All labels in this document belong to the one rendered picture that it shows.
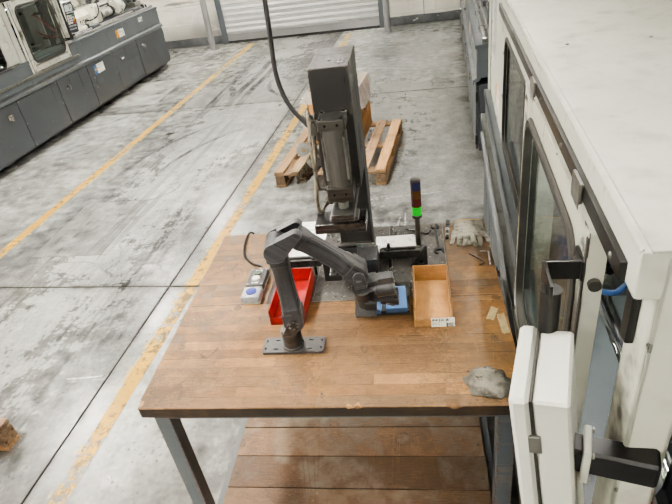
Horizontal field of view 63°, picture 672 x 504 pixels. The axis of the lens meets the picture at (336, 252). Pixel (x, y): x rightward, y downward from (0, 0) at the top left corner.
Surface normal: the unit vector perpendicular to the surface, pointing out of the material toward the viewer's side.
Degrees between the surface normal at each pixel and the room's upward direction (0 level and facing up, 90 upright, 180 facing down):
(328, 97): 90
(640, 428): 90
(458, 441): 0
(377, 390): 0
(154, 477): 0
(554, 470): 90
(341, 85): 90
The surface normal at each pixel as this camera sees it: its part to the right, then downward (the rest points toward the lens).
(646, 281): -0.16, 0.55
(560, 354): -0.24, -0.84
